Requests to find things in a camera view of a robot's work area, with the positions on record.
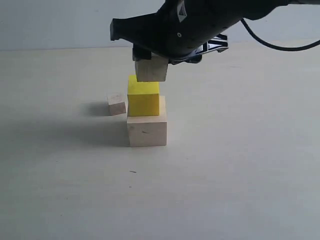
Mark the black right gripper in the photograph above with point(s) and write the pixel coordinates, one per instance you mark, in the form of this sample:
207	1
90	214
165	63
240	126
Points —
180	26

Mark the medium wooden cube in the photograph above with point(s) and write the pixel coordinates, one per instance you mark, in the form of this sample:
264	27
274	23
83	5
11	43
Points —
151	70

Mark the yellow cube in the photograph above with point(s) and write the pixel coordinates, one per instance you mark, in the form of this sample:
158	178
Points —
143	98

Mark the small wooden cube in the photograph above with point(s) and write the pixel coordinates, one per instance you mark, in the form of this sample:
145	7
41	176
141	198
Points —
116	104

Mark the large pale wooden cube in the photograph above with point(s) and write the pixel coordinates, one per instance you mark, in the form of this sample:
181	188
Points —
148	131

